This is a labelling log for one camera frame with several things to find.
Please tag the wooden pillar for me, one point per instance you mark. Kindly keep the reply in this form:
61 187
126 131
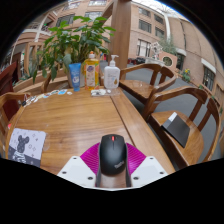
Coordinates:
120 33

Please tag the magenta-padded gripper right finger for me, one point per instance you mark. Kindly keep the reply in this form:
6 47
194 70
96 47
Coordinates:
148 168

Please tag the grey printed mouse pad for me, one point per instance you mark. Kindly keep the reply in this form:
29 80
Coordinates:
26 146

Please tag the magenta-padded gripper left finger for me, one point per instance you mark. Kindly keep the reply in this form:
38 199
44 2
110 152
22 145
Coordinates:
76 168

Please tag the wooden armchair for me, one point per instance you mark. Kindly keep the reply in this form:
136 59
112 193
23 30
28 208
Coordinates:
186 153
138 88
10 96

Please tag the green potted plant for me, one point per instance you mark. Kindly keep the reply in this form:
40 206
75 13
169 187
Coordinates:
70 40

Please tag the small clear packet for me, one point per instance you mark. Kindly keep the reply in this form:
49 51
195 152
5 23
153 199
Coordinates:
98 92

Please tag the blue tube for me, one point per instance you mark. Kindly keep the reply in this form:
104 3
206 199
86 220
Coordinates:
75 76

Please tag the yellow flowering plant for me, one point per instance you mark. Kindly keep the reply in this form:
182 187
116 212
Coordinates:
186 75

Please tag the yellow liquid bottle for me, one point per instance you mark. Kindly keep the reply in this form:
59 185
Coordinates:
91 75

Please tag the black notebook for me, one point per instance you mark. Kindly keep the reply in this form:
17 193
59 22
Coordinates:
176 128

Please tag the dark red wooden podium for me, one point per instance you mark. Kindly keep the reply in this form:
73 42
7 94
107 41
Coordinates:
8 78

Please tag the white pump bottle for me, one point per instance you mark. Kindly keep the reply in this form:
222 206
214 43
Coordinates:
112 76

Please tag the black computer mouse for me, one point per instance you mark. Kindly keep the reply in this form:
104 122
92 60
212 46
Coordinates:
112 155

